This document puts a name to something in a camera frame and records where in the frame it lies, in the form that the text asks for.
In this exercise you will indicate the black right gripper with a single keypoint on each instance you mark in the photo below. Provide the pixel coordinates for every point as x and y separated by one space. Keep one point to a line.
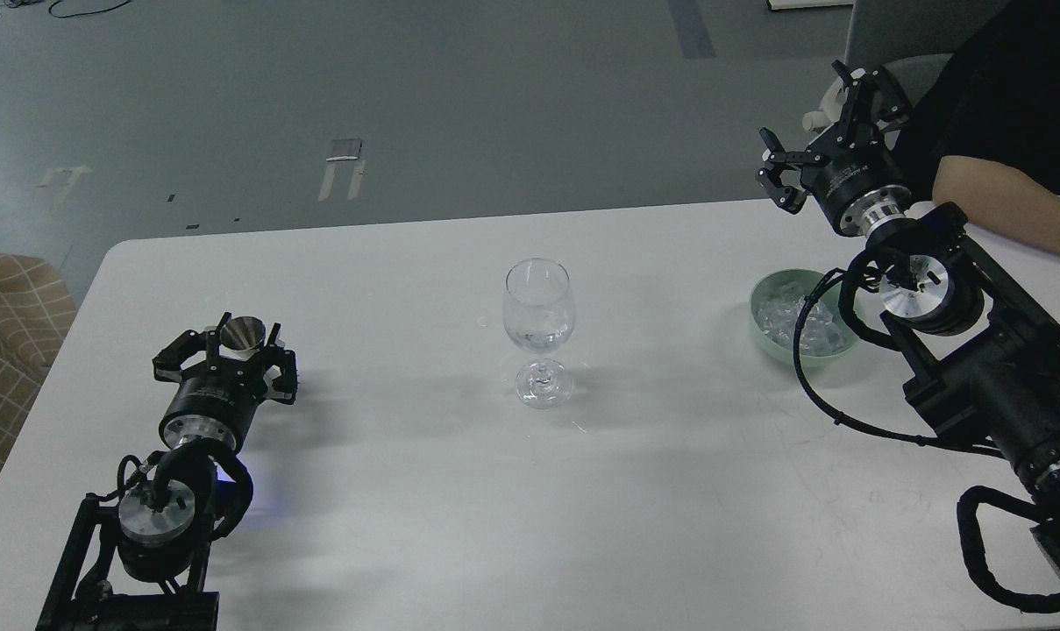
847 170

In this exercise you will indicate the pile of ice cubes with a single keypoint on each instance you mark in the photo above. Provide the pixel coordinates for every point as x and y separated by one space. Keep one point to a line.
821 333

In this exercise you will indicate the green bowl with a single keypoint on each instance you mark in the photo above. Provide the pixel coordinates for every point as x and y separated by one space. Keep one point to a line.
796 281

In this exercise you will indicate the clear wine glass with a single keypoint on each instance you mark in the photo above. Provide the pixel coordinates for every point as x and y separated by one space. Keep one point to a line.
539 316

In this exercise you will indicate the person in black shirt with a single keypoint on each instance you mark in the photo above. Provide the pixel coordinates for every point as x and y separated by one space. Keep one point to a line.
987 135

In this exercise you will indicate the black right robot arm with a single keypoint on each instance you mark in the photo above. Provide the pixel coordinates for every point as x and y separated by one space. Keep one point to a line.
984 354

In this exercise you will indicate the grey office chair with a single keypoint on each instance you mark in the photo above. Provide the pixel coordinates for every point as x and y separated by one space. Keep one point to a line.
913 40

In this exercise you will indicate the beige checkered sofa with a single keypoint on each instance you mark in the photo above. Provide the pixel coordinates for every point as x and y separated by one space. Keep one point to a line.
36 313

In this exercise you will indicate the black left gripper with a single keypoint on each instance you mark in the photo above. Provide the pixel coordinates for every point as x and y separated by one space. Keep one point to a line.
217 399

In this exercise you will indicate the steel double jigger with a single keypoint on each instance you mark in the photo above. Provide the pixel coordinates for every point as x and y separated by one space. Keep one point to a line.
241 337

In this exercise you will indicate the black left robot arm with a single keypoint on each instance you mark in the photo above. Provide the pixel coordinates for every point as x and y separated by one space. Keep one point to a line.
137 557

